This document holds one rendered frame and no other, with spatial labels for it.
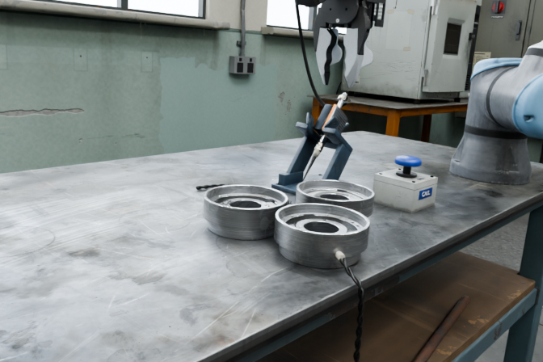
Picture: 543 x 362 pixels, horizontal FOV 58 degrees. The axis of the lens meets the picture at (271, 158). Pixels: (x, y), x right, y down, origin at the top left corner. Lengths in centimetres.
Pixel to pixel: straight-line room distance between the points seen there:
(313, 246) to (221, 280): 10
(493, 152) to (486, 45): 355
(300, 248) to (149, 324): 18
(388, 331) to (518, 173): 38
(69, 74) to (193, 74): 61
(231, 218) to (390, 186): 28
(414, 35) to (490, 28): 174
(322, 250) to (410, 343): 44
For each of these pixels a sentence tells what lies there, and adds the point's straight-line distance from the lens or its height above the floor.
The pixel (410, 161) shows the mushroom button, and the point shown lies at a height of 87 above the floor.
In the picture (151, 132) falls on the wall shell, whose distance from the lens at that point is 237.
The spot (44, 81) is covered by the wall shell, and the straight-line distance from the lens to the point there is 213.
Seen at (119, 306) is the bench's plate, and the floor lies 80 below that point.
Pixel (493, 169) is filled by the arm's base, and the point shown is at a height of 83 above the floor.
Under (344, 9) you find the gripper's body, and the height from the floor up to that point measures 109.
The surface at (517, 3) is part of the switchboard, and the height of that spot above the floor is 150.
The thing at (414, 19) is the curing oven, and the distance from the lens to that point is 289.
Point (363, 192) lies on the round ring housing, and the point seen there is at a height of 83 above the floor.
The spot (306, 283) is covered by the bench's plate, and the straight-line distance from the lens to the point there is 50.
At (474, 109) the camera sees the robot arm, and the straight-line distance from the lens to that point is 104.
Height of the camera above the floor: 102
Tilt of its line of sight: 12 degrees down
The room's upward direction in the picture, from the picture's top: 3 degrees clockwise
